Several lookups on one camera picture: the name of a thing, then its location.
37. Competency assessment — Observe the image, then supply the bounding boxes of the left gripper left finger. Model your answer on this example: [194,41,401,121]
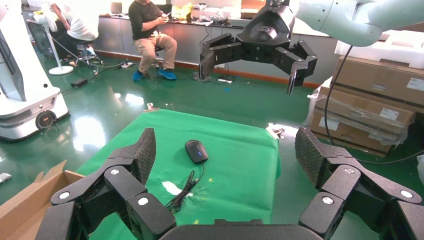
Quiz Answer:
[34,128,177,240]

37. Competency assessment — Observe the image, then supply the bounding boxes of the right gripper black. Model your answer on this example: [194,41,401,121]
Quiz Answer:
[198,3,319,96]

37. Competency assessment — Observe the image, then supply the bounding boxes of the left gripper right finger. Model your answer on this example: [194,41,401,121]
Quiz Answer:
[294,126,424,240]

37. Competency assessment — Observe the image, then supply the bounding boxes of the open brown cardboard box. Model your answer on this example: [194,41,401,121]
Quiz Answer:
[0,160,85,240]

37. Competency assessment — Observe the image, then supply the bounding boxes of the brown cardboard carton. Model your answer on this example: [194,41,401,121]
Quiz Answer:
[332,56,424,114]
[314,86,417,133]
[309,109,400,158]

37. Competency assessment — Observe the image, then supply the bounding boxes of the grey lab counter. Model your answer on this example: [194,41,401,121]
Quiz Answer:
[21,6,339,84]

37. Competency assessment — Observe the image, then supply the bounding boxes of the metal binder clip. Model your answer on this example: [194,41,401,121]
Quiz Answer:
[266,123,286,139]
[143,102,162,114]

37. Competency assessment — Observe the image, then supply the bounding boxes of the yellow plastic bag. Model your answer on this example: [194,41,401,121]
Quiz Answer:
[171,2,194,20]

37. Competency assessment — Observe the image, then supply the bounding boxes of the green table cloth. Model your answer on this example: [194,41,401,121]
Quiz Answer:
[76,109,282,240]

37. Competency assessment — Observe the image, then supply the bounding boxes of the black power adapter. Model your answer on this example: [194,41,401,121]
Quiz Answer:
[70,78,89,89]

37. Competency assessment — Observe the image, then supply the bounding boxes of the person in black shirt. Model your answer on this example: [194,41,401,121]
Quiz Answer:
[128,0,178,82]

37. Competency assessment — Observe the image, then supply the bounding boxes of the white foam packing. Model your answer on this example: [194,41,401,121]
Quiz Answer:
[334,29,424,70]

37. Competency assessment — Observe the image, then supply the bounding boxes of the white floor stand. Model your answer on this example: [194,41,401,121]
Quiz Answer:
[33,11,74,76]

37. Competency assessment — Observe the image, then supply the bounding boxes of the white wheeled robot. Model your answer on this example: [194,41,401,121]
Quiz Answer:
[0,0,70,142]

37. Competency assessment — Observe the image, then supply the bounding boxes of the metal wheeled stool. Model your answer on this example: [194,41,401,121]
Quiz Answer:
[74,39,102,67]

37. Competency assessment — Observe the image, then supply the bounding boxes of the person in white shirt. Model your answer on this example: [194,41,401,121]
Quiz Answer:
[49,0,100,61]

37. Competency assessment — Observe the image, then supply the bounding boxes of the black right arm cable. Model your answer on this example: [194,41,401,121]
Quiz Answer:
[323,45,424,166]

